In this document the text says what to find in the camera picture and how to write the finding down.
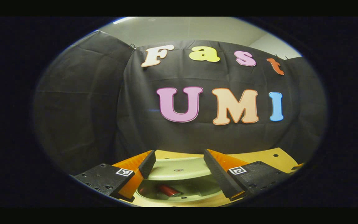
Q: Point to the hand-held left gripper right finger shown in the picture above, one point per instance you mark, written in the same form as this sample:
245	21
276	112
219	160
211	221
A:
218	174

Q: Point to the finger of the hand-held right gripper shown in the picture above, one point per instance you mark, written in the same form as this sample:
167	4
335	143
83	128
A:
297	166

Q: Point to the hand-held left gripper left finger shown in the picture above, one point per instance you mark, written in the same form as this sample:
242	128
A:
148	164

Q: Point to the red pop can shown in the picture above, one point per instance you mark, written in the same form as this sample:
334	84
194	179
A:
168	190

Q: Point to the wooden desktop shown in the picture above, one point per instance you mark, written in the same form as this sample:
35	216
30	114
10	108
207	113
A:
283	160

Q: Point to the black backdrop cloth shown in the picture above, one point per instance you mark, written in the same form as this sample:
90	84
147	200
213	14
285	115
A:
89	109

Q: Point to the ceiling light panel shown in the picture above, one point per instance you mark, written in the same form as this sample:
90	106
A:
124	20

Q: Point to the green desktop garbage bin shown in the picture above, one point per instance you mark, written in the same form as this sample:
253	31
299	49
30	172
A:
179	165

